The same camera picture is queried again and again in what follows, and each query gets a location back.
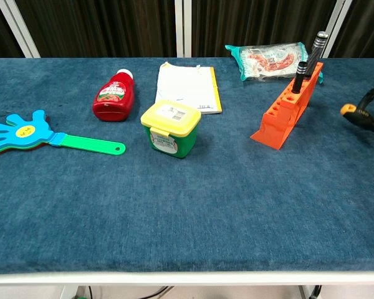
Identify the orange test tube rack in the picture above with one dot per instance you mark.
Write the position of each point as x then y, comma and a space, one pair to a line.
283, 121

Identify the teal sausage packet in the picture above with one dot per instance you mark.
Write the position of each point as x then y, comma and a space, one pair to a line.
268, 62

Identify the white notepad with yellow edge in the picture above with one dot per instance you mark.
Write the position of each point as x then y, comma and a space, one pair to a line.
187, 87

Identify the blue table cloth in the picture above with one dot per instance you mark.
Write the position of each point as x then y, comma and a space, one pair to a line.
187, 202

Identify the yellow small box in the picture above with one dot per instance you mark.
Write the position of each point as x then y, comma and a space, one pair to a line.
171, 130

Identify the red ketchup bottle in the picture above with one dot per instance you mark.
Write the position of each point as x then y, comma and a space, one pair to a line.
113, 99

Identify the blue green hand clapper toy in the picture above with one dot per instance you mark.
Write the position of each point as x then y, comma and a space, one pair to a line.
25, 132

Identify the white frame post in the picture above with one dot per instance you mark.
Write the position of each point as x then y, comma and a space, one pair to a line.
335, 28
18, 31
183, 28

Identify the white table frame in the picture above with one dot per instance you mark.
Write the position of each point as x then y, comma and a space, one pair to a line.
187, 278

